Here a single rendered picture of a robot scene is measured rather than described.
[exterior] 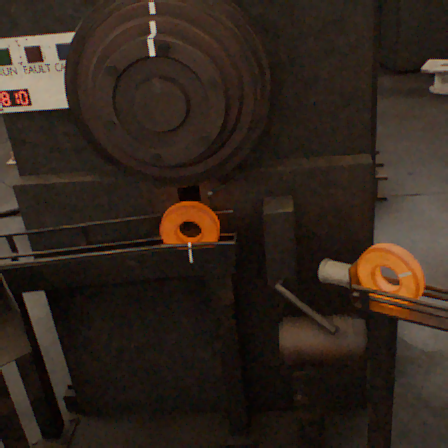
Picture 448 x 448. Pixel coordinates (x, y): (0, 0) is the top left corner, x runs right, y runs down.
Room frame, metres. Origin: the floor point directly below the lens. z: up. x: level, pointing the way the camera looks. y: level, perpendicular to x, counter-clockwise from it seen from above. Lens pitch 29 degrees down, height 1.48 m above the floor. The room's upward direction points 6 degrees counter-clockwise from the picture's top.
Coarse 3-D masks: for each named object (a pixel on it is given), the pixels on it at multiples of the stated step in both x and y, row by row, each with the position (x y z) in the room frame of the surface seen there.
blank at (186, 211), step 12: (180, 204) 1.37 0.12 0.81; (192, 204) 1.36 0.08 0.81; (168, 216) 1.36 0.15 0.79; (180, 216) 1.35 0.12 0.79; (192, 216) 1.35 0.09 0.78; (204, 216) 1.34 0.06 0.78; (216, 216) 1.37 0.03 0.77; (168, 228) 1.36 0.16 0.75; (204, 228) 1.34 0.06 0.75; (216, 228) 1.34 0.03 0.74; (168, 240) 1.36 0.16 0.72; (180, 240) 1.35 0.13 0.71; (192, 240) 1.36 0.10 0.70; (204, 240) 1.35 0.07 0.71; (216, 240) 1.34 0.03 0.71
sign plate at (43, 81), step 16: (0, 48) 1.51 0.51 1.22; (16, 48) 1.50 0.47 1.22; (48, 48) 1.49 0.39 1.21; (16, 64) 1.50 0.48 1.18; (32, 64) 1.50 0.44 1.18; (48, 64) 1.49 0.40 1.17; (64, 64) 1.49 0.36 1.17; (0, 80) 1.51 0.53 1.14; (16, 80) 1.51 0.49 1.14; (32, 80) 1.50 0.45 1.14; (48, 80) 1.50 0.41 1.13; (0, 96) 1.51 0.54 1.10; (16, 96) 1.50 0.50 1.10; (32, 96) 1.50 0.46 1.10; (48, 96) 1.50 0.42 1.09; (64, 96) 1.49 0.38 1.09; (0, 112) 1.51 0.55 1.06
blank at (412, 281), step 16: (368, 256) 1.12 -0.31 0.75; (384, 256) 1.09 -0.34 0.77; (400, 256) 1.07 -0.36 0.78; (368, 272) 1.12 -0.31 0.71; (400, 272) 1.06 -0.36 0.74; (416, 272) 1.04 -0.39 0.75; (384, 288) 1.10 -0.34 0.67; (400, 288) 1.06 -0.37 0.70; (416, 288) 1.03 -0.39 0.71; (384, 304) 1.09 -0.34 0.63
